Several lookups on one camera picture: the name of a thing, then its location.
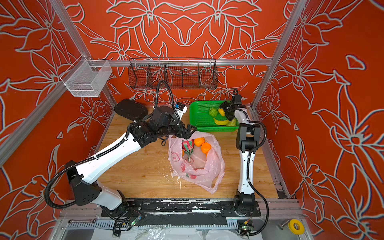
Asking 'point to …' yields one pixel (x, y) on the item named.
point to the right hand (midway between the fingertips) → (221, 107)
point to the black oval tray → (131, 109)
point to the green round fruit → (213, 112)
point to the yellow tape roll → (291, 225)
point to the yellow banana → (224, 122)
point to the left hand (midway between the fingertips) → (190, 123)
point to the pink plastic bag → (205, 171)
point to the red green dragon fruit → (187, 146)
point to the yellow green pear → (233, 123)
